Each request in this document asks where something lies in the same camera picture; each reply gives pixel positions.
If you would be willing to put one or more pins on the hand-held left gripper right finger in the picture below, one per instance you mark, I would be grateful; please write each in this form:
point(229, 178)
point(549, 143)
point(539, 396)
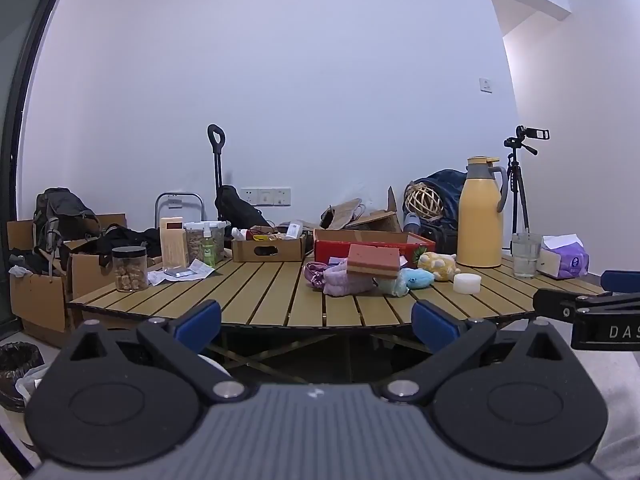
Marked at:
point(435, 327)

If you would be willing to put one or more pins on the blue bottle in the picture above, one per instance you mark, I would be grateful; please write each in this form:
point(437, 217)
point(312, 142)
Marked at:
point(411, 222)

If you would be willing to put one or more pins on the yellow thermos jug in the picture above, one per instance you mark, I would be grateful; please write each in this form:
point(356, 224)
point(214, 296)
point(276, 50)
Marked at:
point(477, 220)

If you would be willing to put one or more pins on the tan carton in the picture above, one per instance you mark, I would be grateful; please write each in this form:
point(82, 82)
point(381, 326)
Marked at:
point(174, 245)

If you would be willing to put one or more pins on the white plastic bag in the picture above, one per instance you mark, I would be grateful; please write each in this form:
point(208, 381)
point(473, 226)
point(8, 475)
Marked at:
point(30, 385)

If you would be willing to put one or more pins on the cardboard box with open flaps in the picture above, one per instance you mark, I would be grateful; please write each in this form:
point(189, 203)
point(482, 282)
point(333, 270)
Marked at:
point(385, 220)

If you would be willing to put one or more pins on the yellow giraffe plush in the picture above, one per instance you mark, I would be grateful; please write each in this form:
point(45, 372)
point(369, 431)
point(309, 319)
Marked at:
point(437, 265)

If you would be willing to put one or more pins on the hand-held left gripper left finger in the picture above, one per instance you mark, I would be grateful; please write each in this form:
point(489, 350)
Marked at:
point(197, 327)

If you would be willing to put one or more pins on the red cardboard box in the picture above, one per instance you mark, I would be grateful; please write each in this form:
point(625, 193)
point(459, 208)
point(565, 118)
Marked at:
point(330, 250)

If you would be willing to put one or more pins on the brown paper bag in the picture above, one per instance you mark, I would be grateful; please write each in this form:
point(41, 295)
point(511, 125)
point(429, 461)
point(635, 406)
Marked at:
point(345, 212)

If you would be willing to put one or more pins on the blue plush toy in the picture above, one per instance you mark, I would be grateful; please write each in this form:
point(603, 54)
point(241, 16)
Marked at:
point(417, 278)

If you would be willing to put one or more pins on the silver foil packet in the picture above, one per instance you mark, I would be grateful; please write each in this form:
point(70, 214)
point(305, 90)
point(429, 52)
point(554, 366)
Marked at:
point(179, 273)

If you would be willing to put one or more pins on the black backpack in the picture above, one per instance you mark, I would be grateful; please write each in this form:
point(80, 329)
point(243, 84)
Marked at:
point(60, 215)

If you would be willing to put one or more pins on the purple tissue pack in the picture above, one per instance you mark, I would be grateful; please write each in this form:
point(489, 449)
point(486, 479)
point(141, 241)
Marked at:
point(570, 262)

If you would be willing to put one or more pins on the green spray bottle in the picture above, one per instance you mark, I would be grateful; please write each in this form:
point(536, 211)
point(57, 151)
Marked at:
point(208, 252)

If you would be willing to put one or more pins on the purple satin pouch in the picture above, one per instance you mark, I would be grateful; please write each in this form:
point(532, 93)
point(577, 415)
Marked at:
point(315, 275)

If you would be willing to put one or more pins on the white folding stool frame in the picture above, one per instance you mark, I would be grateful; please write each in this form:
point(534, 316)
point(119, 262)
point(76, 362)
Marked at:
point(177, 194)

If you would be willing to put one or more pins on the white round lid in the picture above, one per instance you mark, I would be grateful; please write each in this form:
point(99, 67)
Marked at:
point(467, 284)

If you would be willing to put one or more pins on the rattan ball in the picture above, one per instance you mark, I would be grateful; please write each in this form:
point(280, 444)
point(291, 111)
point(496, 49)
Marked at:
point(425, 202)

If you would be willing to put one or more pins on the large open cardboard box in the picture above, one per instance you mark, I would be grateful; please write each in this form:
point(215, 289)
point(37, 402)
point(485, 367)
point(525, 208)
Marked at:
point(37, 300)

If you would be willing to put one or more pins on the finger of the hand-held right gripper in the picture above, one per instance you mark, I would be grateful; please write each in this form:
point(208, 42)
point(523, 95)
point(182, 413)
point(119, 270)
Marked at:
point(622, 281)
point(555, 305)

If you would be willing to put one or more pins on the wall socket panel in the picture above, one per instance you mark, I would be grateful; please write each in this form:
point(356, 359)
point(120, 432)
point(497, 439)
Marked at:
point(265, 196)

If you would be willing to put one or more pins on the black tripod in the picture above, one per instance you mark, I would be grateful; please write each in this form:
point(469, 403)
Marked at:
point(513, 146)

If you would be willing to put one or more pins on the black trash bin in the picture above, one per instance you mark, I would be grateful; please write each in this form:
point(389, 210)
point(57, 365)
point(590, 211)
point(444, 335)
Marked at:
point(17, 360)

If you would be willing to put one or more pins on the white paper leaflets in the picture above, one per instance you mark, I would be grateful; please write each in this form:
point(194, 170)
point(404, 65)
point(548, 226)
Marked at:
point(202, 270)

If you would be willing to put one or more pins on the clear jar of snacks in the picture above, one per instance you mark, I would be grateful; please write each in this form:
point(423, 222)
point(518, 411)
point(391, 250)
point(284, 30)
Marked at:
point(130, 272)

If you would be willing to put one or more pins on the black cloth bag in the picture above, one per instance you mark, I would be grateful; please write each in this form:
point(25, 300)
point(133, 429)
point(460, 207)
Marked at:
point(135, 240)

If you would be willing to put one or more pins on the white tube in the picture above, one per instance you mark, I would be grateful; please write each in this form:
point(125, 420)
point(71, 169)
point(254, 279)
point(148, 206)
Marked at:
point(238, 234)

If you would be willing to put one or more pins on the brown cardboard box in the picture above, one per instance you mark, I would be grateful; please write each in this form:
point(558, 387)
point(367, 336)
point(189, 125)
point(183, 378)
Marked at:
point(90, 280)

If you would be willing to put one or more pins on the clear container of nuts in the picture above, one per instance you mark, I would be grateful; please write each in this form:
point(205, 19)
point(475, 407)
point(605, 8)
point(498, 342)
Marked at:
point(195, 245)

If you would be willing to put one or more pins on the glass cup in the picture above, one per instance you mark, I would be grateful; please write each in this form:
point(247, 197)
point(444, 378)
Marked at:
point(526, 260)

